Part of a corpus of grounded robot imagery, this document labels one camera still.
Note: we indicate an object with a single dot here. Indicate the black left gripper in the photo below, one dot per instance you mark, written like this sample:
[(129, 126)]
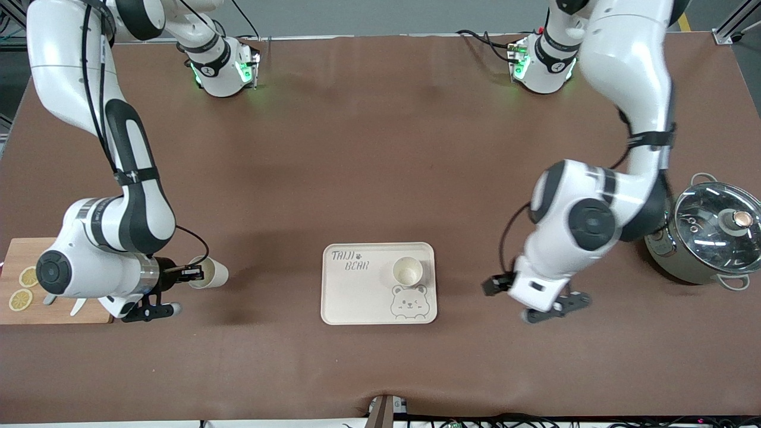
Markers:
[(495, 285)]

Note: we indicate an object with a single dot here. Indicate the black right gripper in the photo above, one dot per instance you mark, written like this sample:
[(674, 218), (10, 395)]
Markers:
[(167, 274)]

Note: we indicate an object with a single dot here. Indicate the white IKEA cup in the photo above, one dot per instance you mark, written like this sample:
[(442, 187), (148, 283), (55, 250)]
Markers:
[(408, 271), (217, 273)]

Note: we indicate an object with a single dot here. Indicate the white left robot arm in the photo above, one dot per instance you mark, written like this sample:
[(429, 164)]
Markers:
[(618, 71)]

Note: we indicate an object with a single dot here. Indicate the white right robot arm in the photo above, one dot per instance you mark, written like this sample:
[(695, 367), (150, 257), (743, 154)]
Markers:
[(140, 208)]

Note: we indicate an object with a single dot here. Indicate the cream bear print tray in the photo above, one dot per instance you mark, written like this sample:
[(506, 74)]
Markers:
[(357, 297)]

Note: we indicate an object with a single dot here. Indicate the white plastic knife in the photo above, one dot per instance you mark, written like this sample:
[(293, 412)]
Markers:
[(78, 307)]

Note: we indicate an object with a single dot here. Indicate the grey plastic knife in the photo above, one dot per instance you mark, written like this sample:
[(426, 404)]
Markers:
[(49, 299)]

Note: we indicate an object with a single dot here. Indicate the lemon slice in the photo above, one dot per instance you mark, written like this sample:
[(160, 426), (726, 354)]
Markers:
[(21, 300), (27, 277)]

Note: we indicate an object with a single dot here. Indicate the steel pot with glass lid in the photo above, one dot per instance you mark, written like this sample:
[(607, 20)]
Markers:
[(672, 261)]

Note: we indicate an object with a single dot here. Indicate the wooden cutting board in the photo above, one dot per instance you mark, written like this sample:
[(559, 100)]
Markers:
[(18, 252)]

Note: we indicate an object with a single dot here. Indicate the glass pot lid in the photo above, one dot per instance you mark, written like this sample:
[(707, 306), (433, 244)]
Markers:
[(707, 226)]

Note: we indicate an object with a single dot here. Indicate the brown table edge bracket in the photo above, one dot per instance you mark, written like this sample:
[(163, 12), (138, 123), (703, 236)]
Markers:
[(380, 413)]

